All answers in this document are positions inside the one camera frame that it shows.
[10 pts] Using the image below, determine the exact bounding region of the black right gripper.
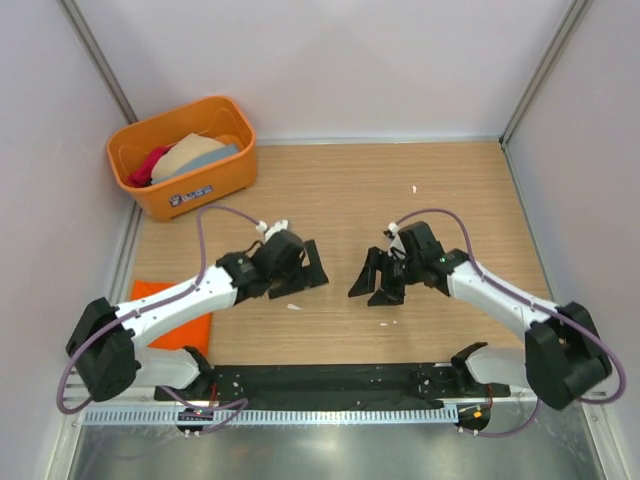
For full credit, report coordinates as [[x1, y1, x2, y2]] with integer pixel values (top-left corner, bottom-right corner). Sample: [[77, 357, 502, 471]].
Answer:
[[348, 246, 422, 307]]

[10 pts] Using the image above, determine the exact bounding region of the orange t shirt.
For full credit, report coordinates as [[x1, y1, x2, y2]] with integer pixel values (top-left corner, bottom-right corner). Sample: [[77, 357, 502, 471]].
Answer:
[[130, 280, 213, 357]]

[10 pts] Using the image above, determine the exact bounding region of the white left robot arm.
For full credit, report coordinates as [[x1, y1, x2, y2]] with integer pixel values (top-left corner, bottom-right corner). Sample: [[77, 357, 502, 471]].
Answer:
[[66, 229, 328, 402]]

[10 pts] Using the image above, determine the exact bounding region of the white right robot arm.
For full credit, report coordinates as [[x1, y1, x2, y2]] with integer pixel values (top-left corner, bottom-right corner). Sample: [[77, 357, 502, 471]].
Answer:
[[348, 221, 612, 410]]

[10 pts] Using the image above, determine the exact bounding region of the blue grey folded shirt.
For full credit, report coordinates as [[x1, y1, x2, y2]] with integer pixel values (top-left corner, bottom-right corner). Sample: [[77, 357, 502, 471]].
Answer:
[[151, 144, 238, 185]]

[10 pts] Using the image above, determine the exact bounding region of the beige folded shirt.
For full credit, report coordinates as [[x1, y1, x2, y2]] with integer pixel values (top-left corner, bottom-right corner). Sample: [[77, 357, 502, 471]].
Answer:
[[159, 133, 225, 161]]

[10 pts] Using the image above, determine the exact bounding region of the orange plastic bin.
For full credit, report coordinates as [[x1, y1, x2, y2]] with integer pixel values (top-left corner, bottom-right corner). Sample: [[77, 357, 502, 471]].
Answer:
[[106, 96, 257, 221]]

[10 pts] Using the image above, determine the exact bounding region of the red crumpled shirt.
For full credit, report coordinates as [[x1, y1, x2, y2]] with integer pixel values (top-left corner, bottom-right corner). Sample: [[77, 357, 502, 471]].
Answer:
[[128, 146, 171, 188]]

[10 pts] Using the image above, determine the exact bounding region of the white slotted cable duct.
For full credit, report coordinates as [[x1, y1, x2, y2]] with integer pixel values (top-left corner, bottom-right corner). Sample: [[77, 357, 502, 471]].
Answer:
[[83, 405, 458, 426]]

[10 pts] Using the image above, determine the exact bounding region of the aluminium frame rail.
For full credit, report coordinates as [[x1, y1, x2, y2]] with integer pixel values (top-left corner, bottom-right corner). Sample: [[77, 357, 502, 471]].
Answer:
[[60, 360, 609, 407]]

